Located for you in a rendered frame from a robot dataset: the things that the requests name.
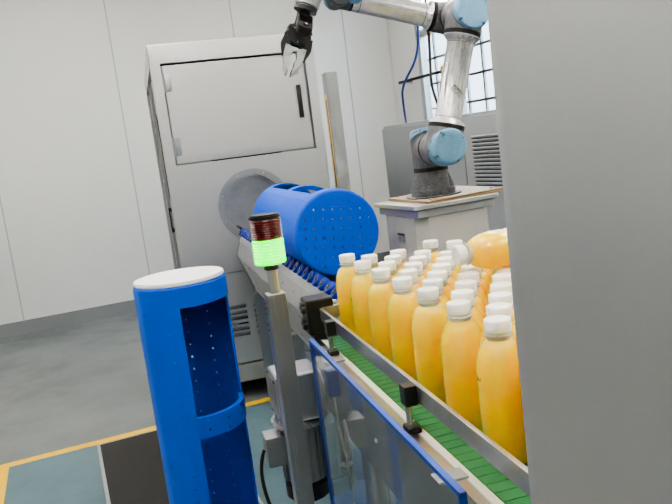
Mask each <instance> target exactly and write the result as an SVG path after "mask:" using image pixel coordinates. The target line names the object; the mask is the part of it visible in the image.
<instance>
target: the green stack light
mask: <svg viewBox="0 0 672 504"><path fill-rule="evenodd" d="M283 240H284V238H283V237H281V238H278V239H274V240H268V241H252V249H253V256H254V263H255V265H256V266H272V265H277V264H281V263H284V262H286V261H287V260H286V255H285V254H286V253H285V245H284V241H283Z"/></svg>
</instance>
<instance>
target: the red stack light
mask: <svg viewBox="0 0 672 504"><path fill-rule="evenodd" d="M249 226H250V227H249V228H250V233H251V234H250V235H251V240H252V241H268V240H274V239H278V238H281V237H283V234H282V233H283V232H282V225H281V218H280V217H278V218H275V219H270V220H264V221H249Z"/></svg>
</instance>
